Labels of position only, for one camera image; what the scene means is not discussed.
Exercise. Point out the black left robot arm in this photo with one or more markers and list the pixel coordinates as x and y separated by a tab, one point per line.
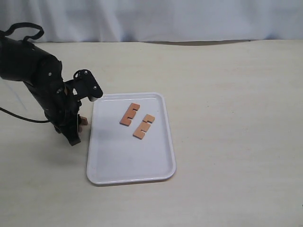
41	72

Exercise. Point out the white backdrop curtain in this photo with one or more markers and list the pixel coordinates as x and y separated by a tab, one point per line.
157	20

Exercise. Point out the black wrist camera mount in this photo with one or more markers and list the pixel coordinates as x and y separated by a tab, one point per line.
84	85

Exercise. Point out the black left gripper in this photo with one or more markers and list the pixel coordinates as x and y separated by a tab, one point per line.
59	106

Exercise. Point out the white rectangular plastic tray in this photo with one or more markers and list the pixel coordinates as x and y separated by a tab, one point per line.
117	157

